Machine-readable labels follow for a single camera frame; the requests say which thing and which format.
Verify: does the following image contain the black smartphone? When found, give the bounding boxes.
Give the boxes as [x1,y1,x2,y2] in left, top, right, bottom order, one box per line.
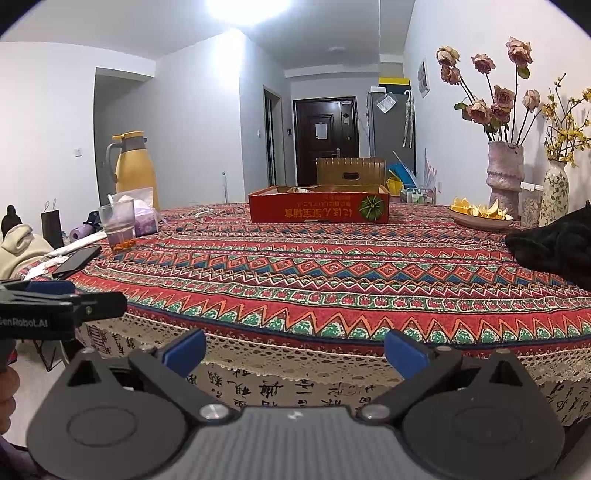
[52,244,102,280]

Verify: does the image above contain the yellow flower branches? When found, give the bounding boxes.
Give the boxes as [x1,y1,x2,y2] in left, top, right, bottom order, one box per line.
[541,74,591,168]

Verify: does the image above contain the blue plastic object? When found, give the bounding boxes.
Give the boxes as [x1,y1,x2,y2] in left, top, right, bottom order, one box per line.
[387,151,415,191]

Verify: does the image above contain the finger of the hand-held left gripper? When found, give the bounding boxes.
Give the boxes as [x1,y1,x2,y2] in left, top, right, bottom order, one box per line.
[0,279,77,297]
[0,291,127,324]

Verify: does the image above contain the white cable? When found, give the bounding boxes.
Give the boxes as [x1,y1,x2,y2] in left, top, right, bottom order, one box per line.
[175,207,215,223]

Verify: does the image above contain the black paper bag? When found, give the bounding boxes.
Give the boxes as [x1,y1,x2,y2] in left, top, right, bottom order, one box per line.
[41,198,65,250]

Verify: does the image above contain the yellow thermos jug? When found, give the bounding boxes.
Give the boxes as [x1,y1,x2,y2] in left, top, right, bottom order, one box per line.
[105,131,161,210]

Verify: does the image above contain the black cloth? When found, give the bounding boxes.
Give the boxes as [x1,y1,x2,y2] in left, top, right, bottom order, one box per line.
[505,200,591,291]

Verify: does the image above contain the calligraphy print tablecloth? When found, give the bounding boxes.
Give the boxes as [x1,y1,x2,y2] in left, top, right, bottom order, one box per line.
[85,323,591,428]

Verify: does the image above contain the red cardboard box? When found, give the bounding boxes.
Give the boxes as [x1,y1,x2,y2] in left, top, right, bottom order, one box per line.
[248,185,391,224]

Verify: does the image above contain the storage rack with bottles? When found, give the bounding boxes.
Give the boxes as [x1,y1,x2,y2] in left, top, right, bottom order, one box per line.
[399,185,437,205]

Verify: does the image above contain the purple tissue pack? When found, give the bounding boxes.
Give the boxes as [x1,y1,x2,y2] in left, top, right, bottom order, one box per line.
[108,188,160,237]

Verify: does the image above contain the person's left hand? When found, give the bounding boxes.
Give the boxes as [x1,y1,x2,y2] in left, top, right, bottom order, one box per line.
[0,367,20,435]

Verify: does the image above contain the grey refrigerator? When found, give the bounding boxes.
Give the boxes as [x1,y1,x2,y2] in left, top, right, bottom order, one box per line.
[367,90,416,185]

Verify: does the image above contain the cream hoodie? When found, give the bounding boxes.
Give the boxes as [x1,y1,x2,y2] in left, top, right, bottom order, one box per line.
[0,205,54,280]

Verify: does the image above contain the brown cardboard box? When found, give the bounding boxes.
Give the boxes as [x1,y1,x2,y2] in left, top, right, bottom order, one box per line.
[316,157,387,188]

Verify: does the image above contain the dark brown entrance door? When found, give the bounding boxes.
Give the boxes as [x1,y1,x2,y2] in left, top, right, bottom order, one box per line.
[293,97,360,186]

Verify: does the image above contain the pink ribbed vase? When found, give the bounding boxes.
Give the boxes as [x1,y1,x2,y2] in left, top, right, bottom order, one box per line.
[487,141,526,217]

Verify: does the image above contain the plate with orange peels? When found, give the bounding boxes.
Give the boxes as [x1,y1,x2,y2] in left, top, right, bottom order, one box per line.
[448,196,514,228]

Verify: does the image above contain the clear drinking glass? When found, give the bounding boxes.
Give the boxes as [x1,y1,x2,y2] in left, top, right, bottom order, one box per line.
[98,198,137,252]

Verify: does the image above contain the dried pink rose bouquet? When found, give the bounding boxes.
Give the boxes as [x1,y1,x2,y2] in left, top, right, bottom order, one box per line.
[436,37,542,144]

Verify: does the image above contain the bright ceiling light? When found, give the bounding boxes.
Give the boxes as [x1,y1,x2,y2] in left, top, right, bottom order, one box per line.
[203,0,296,29]

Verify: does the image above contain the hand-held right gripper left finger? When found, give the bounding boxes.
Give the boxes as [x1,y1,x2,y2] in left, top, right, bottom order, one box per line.
[67,329,234,424]

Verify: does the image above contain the floral ceramic vase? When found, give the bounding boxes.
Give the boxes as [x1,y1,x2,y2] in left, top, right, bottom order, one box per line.
[539,160,570,227]

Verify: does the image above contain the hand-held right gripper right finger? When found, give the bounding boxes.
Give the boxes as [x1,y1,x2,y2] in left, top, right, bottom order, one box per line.
[358,330,525,424]

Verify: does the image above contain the white folded umbrella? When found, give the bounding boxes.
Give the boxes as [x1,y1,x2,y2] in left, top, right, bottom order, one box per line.
[403,90,415,148]

